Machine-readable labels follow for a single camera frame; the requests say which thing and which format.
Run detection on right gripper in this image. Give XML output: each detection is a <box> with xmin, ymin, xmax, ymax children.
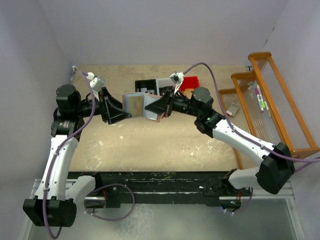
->
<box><xmin>145</xmin><ymin>86</ymin><xmax>201</xmax><ymax>118</ymax></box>

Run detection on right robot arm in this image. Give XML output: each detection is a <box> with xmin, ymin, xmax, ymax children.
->
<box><xmin>145</xmin><ymin>87</ymin><xmax>295</xmax><ymax>196</ymax></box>

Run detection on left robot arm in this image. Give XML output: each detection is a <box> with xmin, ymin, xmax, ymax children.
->
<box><xmin>22</xmin><ymin>84</ymin><xmax>131</xmax><ymax>228</ymax></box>

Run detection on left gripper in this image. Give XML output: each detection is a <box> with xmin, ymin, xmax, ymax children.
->
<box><xmin>74</xmin><ymin>86</ymin><xmax>131</xmax><ymax>124</ymax></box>

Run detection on purple marker pen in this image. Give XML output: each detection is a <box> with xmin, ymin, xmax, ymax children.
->
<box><xmin>255</xmin><ymin>87</ymin><xmax>264</xmax><ymax>113</ymax></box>

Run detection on black plastic bin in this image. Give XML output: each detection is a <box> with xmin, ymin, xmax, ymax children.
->
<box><xmin>134</xmin><ymin>79</ymin><xmax>158</xmax><ymax>95</ymax></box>

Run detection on orange wooden tiered rack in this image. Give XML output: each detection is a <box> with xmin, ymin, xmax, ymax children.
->
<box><xmin>218</xmin><ymin>52</ymin><xmax>320</xmax><ymax>168</ymax></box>

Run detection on orange credit card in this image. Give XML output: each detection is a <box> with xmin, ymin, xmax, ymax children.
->
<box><xmin>124</xmin><ymin>95</ymin><xmax>144</xmax><ymax>118</ymax></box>

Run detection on green marker pen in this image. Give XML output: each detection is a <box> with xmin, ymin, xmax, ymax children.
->
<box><xmin>261</xmin><ymin>99</ymin><xmax>272</xmax><ymax>118</ymax></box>

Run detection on red plastic bin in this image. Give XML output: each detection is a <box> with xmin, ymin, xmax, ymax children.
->
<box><xmin>179</xmin><ymin>76</ymin><xmax>200</xmax><ymax>92</ymax></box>

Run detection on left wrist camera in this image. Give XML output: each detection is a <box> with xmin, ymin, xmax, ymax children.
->
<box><xmin>86</xmin><ymin>72</ymin><xmax>106</xmax><ymax>94</ymax></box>

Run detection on orange cards in red bin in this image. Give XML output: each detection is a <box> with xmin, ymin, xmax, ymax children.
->
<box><xmin>182</xmin><ymin>88</ymin><xmax>194</xmax><ymax>99</ymax></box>

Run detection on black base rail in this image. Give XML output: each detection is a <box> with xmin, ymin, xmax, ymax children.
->
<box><xmin>67</xmin><ymin>171</ymin><xmax>251</xmax><ymax>210</ymax></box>

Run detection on white plastic bin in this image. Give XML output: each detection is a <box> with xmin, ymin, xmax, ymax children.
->
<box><xmin>155</xmin><ymin>78</ymin><xmax>175</xmax><ymax>96</ymax></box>

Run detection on pink leather card holder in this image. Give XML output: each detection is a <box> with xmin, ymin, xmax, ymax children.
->
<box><xmin>122</xmin><ymin>92</ymin><xmax>161</xmax><ymax>122</ymax></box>

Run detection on small grey red box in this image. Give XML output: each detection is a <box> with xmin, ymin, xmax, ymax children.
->
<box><xmin>226</xmin><ymin>102</ymin><xmax>239</xmax><ymax>117</ymax></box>

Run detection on aluminium frame rail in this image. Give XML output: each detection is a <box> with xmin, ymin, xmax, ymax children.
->
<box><xmin>29</xmin><ymin>179</ymin><xmax>295</xmax><ymax>199</ymax></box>

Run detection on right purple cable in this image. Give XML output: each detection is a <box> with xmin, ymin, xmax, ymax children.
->
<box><xmin>183</xmin><ymin>62</ymin><xmax>320</xmax><ymax>215</ymax></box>

